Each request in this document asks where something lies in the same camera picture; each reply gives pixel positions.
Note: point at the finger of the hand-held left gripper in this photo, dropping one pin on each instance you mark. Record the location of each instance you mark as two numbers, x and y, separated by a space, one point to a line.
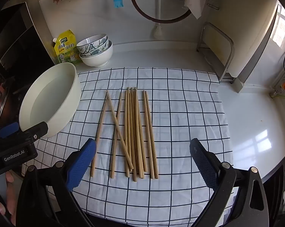
8 130
37 130

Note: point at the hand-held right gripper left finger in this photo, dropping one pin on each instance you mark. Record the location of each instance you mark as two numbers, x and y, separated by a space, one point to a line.
82 164

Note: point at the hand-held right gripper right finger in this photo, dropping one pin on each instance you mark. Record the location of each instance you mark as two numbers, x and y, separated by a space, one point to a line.
205 166

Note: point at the pile of wooden chopsticks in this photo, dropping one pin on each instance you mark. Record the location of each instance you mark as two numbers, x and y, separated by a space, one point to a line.
130 134

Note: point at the person's left hand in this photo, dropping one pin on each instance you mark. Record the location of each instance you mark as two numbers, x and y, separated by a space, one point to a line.
10 194

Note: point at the pot with glass lid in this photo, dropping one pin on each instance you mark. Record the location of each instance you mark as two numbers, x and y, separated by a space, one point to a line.
0 106

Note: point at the large white basin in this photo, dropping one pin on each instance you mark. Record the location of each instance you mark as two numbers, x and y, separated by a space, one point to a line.
50 94

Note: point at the white checked cloth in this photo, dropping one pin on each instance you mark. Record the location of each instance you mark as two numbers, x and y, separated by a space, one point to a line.
180 113

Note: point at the yellow seasoning pouch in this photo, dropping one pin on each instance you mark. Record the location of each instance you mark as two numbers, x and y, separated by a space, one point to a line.
66 49

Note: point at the plain white bowl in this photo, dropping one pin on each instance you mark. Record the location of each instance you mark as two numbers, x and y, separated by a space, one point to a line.
97 61

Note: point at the patterned ceramic bowl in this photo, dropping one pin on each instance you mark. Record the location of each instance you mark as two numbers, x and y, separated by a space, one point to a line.
99 52
95 45

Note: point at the stainless steel rack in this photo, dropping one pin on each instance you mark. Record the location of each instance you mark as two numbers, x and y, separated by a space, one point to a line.
231 52

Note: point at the stained white cutting board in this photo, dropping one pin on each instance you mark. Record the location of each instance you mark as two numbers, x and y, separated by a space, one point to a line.
218 45

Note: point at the white hanging dish brush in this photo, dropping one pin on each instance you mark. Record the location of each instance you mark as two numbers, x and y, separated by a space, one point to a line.
158 31

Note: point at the dark round hoop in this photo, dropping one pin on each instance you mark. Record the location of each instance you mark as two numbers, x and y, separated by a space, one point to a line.
162 21

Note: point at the grey hanging towel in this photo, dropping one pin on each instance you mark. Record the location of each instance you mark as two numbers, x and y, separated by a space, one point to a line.
194 0

